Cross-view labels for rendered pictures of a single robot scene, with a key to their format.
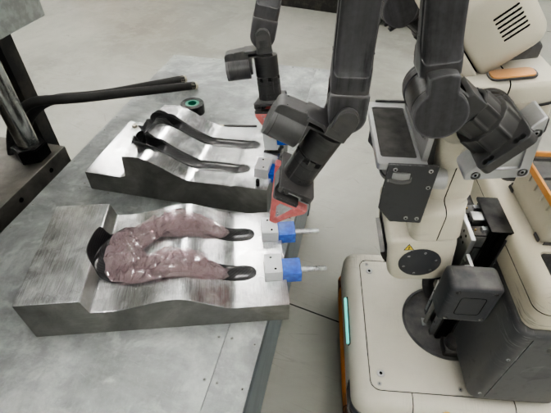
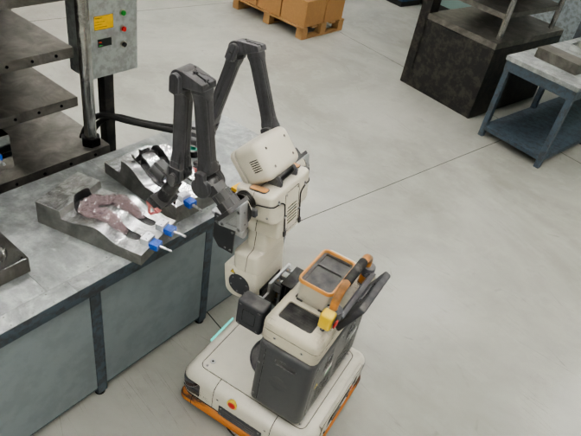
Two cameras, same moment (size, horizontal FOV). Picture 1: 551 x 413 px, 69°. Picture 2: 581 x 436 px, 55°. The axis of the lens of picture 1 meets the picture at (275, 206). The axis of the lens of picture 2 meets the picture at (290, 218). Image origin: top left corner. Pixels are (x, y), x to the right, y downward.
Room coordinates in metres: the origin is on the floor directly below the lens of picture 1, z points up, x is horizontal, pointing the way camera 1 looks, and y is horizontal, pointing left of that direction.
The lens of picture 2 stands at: (-0.87, -1.08, 2.39)
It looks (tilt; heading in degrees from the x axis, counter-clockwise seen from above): 37 degrees down; 20
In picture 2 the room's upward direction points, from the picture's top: 11 degrees clockwise
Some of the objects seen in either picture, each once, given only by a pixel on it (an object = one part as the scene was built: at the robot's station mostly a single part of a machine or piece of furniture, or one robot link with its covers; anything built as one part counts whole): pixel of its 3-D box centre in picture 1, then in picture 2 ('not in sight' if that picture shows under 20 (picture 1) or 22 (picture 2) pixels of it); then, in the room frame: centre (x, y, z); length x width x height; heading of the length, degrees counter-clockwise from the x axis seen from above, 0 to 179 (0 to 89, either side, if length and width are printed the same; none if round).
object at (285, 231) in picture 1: (290, 231); (172, 231); (0.63, -0.03, 0.86); 0.13 x 0.05 x 0.05; 95
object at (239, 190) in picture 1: (190, 153); (161, 175); (0.92, 0.24, 0.87); 0.50 x 0.26 x 0.14; 77
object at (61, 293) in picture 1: (167, 260); (107, 216); (0.55, 0.23, 0.86); 0.50 x 0.26 x 0.11; 95
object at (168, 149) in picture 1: (192, 141); (162, 168); (0.90, 0.22, 0.92); 0.35 x 0.16 x 0.09; 77
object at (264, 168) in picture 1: (281, 174); (191, 203); (0.80, -0.02, 0.89); 0.13 x 0.05 x 0.05; 77
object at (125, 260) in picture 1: (166, 244); (109, 208); (0.56, 0.23, 0.90); 0.26 x 0.18 x 0.08; 95
